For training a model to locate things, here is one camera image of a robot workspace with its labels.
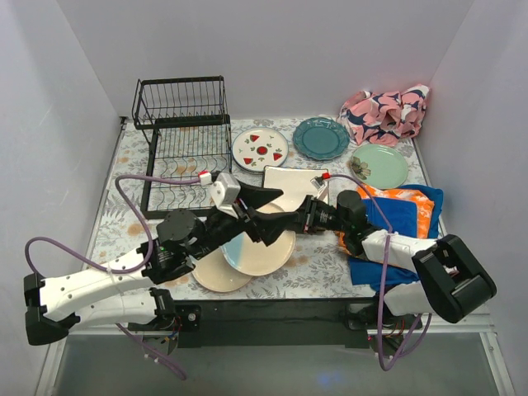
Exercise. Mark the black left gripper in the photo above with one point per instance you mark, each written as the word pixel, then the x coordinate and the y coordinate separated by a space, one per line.
pixel 242 214

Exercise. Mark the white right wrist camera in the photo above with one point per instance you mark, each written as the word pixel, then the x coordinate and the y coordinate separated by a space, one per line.
pixel 321 185

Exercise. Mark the orange white cloth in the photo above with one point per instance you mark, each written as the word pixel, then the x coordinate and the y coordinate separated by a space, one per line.
pixel 413 210

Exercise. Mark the cream blue leaf plate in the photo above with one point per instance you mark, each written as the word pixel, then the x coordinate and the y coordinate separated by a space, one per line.
pixel 214 273

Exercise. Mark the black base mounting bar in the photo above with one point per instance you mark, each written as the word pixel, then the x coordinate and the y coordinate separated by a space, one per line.
pixel 269 322

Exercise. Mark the white blue striped plate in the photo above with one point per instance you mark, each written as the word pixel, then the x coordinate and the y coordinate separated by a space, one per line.
pixel 255 167

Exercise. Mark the blue cloth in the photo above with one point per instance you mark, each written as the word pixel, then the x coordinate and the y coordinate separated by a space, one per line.
pixel 369 273

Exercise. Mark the floral table mat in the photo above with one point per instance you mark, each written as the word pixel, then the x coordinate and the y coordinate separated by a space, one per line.
pixel 318 268

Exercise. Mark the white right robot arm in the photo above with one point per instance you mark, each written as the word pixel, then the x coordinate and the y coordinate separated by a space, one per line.
pixel 451 281

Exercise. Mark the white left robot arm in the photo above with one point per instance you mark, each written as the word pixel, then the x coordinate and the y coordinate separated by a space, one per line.
pixel 53 304

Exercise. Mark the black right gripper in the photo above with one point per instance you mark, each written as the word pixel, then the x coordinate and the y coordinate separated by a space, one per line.
pixel 308 213

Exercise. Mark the pink navy patterned cloth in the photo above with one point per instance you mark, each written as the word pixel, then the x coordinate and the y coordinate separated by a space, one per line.
pixel 385 118

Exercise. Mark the black wire dish rack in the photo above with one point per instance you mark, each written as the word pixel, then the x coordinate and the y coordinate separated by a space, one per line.
pixel 186 124

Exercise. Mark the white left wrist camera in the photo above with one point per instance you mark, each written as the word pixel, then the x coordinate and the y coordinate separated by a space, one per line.
pixel 223 188

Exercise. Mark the cream round plate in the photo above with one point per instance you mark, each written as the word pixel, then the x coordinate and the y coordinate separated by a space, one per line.
pixel 258 259

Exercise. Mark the teal scalloped plate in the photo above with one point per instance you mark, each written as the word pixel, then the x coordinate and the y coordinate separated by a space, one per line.
pixel 321 139

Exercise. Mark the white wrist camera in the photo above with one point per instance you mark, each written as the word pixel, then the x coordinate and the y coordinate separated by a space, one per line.
pixel 321 185
pixel 223 188

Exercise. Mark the mint green plate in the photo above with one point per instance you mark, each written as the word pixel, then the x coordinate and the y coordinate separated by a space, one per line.
pixel 379 166

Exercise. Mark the white green rimmed plate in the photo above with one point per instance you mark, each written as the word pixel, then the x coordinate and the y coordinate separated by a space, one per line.
pixel 265 145

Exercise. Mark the cream square plate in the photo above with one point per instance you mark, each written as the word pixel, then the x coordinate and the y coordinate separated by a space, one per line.
pixel 296 184

